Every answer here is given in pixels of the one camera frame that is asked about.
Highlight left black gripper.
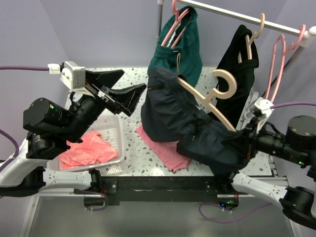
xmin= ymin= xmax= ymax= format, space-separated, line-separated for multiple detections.
xmin=64 ymin=70 xmax=149 ymax=143

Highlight dark navy shorts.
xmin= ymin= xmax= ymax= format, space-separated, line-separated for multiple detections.
xmin=141 ymin=67 xmax=249 ymax=175

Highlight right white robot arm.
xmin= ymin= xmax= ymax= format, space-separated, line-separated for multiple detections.
xmin=220 ymin=116 xmax=316 ymax=229

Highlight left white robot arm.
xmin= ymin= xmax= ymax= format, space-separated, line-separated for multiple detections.
xmin=0 ymin=69 xmax=146 ymax=198

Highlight green hanging shorts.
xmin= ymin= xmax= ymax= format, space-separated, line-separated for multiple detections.
xmin=147 ymin=6 xmax=202 ymax=87

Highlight pink folded shorts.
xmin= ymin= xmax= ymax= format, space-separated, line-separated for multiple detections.
xmin=136 ymin=126 xmax=191 ymax=172

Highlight black hanging shorts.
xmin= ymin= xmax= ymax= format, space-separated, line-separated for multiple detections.
xmin=216 ymin=25 xmax=259 ymax=127

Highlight pink hanger with green shorts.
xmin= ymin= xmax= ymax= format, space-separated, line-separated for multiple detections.
xmin=160 ymin=0 xmax=191 ymax=48

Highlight beige hanger with black shorts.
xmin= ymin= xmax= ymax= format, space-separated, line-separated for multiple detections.
xmin=245 ymin=13 xmax=266 ymax=60

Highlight empty pink hanger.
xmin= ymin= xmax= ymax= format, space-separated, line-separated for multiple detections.
xmin=264 ymin=24 xmax=307 ymax=102

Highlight white plastic laundry basket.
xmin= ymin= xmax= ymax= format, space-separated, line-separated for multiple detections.
xmin=47 ymin=115 xmax=125 ymax=172

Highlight coral pink patterned garment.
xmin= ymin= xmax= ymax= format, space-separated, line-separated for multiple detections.
xmin=59 ymin=131 xmax=118 ymax=169

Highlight metal clothes rack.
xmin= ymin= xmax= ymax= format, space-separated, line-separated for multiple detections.
xmin=156 ymin=0 xmax=316 ymax=124

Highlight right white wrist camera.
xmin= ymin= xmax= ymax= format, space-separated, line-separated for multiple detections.
xmin=245 ymin=97 xmax=274 ymax=134

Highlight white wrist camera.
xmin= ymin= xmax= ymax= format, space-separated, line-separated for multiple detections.
xmin=245 ymin=97 xmax=274 ymax=134
xmin=47 ymin=61 xmax=96 ymax=97

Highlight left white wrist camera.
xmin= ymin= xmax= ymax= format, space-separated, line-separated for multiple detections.
xmin=47 ymin=61 xmax=96 ymax=97

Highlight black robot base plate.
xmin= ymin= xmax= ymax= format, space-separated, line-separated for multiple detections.
xmin=90 ymin=176 xmax=236 ymax=205

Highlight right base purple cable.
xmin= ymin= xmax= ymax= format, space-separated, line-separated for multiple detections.
xmin=198 ymin=201 xmax=274 ymax=224

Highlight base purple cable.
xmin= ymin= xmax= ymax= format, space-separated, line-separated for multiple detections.
xmin=198 ymin=201 xmax=274 ymax=224
xmin=81 ymin=189 xmax=109 ymax=212

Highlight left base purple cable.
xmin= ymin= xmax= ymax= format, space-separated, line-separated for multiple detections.
xmin=81 ymin=189 xmax=109 ymax=212

